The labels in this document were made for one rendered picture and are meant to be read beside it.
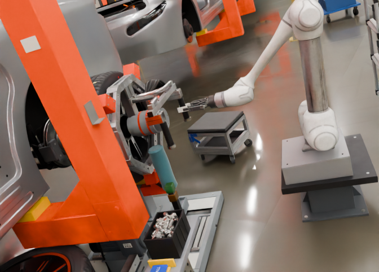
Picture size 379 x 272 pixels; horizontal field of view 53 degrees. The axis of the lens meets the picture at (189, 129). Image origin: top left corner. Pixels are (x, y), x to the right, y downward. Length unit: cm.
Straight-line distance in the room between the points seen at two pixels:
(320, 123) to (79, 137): 116
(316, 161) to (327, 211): 41
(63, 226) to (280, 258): 116
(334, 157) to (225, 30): 373
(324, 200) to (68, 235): 144
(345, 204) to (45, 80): 177
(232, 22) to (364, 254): 405
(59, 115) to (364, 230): 168
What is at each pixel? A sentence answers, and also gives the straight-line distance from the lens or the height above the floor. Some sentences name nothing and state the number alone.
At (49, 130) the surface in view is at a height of 96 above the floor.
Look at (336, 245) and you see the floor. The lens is 227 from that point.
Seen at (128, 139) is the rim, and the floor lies 78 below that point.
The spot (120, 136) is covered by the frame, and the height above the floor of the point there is 90.
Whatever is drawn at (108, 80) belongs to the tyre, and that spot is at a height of 114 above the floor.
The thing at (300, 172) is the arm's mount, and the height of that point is 36.
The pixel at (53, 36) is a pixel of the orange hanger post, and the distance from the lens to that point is 156.
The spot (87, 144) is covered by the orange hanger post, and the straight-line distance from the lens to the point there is 163.
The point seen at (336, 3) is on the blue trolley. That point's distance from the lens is 731.
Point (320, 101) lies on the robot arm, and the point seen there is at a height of 77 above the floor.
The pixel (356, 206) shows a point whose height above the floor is 2.
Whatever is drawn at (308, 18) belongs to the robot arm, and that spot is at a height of 119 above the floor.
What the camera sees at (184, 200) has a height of 17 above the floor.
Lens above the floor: 152
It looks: 21 degrees down
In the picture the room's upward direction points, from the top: 19 degrees counter-clockwise
